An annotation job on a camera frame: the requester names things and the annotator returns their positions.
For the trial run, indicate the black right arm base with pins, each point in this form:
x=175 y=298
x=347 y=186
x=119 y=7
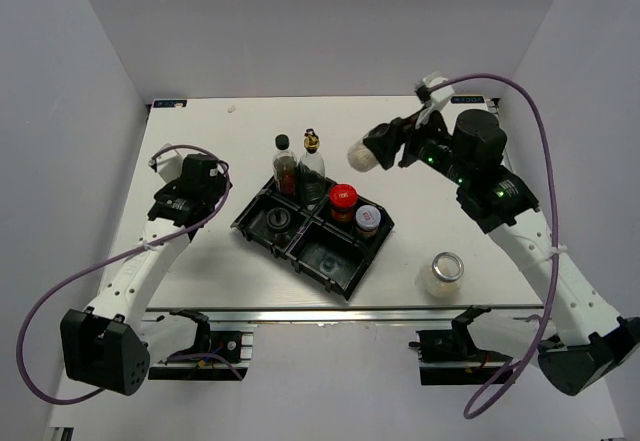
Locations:
x=446 y=354

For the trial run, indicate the aluminium front table rail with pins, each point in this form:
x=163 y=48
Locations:
x=333 y=315

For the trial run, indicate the blue table sticker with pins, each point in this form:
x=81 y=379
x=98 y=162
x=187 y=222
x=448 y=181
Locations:
x=467 y=99
x=169 y=104

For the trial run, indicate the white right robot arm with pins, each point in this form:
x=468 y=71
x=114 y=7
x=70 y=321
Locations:
x=580 y=337

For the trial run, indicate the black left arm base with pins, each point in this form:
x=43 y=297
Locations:
x=210 y=348

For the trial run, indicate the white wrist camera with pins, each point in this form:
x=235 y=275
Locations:
x=168 y=164
x=433 y=94

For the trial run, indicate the black-cap pepper grinder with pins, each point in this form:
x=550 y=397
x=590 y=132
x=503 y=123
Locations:
x=278 y=221

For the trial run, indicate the white shaker black cap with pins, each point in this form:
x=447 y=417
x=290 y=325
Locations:
x=361 y=158

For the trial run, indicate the aluminium table rail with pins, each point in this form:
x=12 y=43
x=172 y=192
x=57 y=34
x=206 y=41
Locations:
x=333 y=315
x=493 y=107

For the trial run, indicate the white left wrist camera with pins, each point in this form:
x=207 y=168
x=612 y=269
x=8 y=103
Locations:
x=168 y=164

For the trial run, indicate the blue right table sticker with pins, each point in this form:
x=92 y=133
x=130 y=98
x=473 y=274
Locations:
x=467 y=99

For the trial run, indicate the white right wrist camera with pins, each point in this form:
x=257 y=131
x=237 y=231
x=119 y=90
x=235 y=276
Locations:
x=433 y=94

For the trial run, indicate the grey-lid spice jar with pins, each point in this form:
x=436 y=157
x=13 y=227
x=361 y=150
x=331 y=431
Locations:
x=367 y=221

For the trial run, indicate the red-label black-cap bottle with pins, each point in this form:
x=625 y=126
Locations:
x=284 y=165

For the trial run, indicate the round clear glass jar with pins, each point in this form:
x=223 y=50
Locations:
x=442 y=277

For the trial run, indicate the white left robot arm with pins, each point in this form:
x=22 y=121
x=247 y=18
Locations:
x=108 y=344

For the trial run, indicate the aluminium right table rail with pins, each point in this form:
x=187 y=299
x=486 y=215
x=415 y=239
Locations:
x=493 y=107

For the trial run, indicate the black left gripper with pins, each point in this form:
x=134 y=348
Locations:
x=218 y=188

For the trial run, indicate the red-lid sauce jar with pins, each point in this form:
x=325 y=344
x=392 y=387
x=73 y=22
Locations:
x=342 y=200

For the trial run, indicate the blue left table sticker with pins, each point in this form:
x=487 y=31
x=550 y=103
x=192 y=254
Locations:
x=169 y=104

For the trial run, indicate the clear glass oil bottle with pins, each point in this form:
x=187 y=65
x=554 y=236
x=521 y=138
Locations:
x=312 y=171

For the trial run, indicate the black four-compartment tray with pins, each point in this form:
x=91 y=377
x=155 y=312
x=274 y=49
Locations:
x=328 y=252

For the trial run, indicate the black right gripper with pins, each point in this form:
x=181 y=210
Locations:
x=386 y=143

